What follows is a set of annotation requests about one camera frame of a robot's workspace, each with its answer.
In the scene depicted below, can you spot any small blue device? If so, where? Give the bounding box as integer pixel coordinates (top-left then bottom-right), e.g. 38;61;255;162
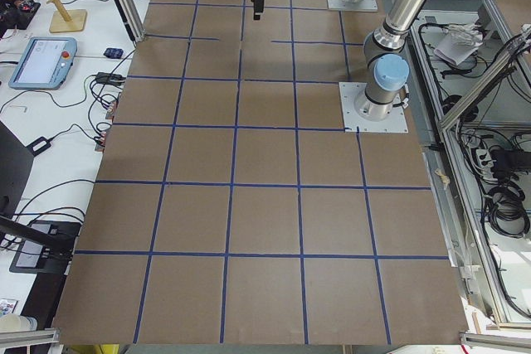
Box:
103;47;124;59

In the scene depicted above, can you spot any wooden stand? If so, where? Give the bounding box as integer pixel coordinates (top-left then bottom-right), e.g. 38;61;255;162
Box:
47;0;88;34

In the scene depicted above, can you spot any near blue teach pendant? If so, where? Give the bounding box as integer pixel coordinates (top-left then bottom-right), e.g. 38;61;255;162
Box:
8;37;77;90

